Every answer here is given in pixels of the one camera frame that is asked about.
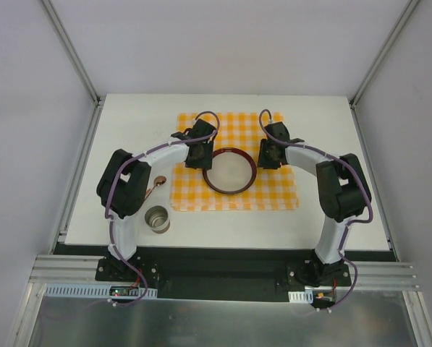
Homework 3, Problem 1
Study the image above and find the aluminium frame post right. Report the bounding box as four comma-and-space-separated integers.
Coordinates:
349, 0, 422, 110

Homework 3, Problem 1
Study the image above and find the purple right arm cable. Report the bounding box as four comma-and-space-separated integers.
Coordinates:
258, 109, 375, 315

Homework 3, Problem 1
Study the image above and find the copper spoon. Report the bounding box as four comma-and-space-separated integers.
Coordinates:
144, 175, 167, 201

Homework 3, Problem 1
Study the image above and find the red rimmed cream plate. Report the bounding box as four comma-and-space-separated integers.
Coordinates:
202, 147, 257, 195

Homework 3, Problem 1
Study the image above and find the aluminium front rail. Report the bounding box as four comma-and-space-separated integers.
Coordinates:
30, 254, 421, 291

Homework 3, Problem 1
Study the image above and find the aluminium right side rail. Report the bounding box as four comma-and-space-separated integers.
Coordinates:
349, 103, 400, 262

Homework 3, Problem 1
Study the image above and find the white cable duct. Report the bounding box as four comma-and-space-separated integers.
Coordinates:
45, 284, 158, 300
288, 290, 313, 304

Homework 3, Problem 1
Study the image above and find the aluminium frame post left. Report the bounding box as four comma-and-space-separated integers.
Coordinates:
38, 0, 101, 106

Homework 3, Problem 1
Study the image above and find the aluminium rail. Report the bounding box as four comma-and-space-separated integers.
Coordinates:
30, 254, 421, 291
48, 96, 106, 254
349, 103, 400, 262

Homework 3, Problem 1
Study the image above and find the right white cable duct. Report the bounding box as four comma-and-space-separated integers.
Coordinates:
288, 290, 313, 304

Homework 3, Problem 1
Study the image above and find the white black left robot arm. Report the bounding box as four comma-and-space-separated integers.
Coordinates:
96, 119, 219, 281

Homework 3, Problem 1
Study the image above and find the aluminium left side rail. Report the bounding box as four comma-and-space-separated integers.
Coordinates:
48, 96, 106, 254

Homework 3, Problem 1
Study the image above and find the yellow white checkered cloth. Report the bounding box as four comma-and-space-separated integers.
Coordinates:
170, 112, 300, 212

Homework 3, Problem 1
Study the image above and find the left white cable duct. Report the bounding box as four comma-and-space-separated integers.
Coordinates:
45, 284, 158, 300

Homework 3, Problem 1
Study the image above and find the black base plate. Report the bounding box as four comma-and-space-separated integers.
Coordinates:
52, 244, 397, 303

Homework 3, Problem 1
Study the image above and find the aluminium frame post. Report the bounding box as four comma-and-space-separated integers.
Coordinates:
349, 0, 422, 110
38, 0, 101, 106

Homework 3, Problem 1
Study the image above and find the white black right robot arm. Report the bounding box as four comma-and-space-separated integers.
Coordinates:
258, 122, 373, 286

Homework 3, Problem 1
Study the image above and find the metal cup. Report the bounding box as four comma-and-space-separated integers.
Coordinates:
144, 205, 170, 234

